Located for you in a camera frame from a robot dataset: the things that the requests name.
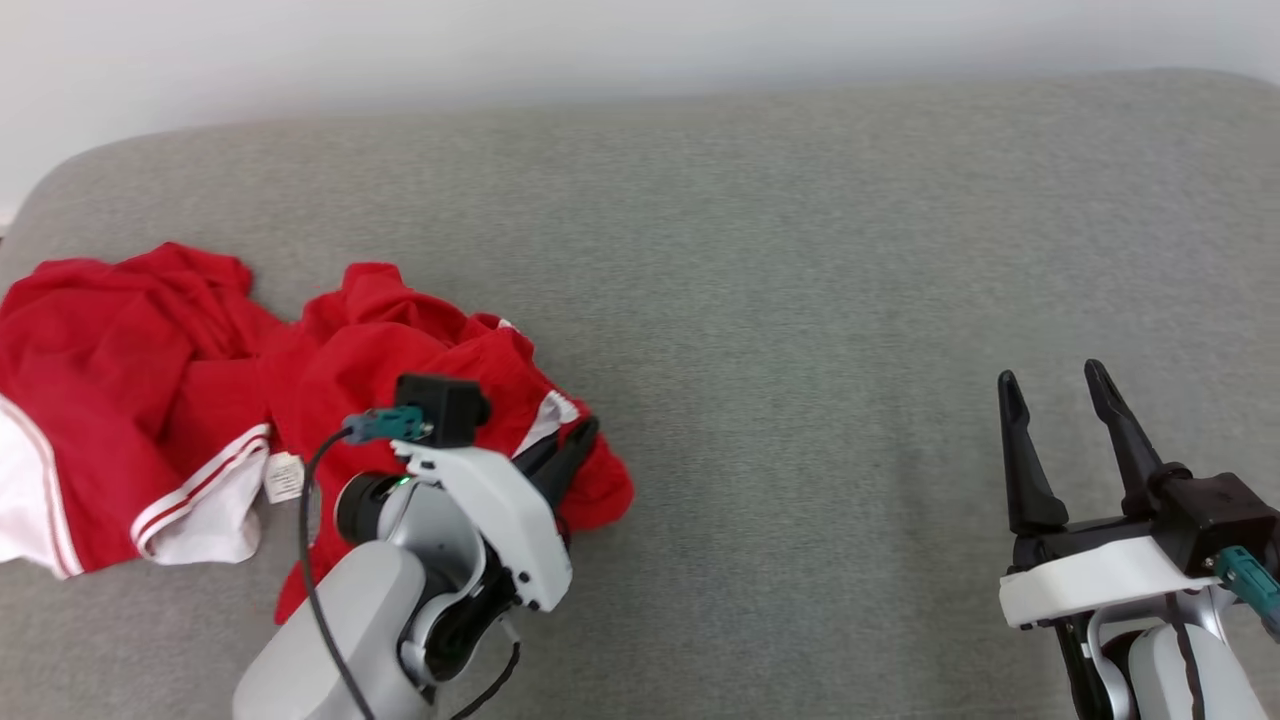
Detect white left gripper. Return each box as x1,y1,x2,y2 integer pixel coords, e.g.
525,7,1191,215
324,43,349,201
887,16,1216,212
393,415,601,612

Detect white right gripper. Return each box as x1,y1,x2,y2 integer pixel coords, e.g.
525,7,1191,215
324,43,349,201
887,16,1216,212
997,358,1219,631

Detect red shorts with white stripe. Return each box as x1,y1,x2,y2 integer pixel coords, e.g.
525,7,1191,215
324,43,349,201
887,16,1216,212
258,262,636,626

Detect red jersey with number 23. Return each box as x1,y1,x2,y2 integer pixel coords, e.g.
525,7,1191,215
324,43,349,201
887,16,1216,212
0,242,306,581

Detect grey fabric sofa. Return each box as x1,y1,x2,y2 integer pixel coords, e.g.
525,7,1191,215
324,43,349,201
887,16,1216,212
0,68,1280,720

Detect black left cable teal connector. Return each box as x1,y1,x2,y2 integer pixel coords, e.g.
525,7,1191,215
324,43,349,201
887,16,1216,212
297,405,433,720

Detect black cable teal connector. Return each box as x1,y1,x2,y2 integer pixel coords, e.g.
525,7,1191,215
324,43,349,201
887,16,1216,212
1213,545,1280,643
297,405,433,720

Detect black right cable teal connector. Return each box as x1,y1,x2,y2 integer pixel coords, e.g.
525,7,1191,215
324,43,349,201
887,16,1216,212
1213,545,1280,643

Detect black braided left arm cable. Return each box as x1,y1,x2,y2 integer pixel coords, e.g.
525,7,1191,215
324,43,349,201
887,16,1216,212
448,640,522,720

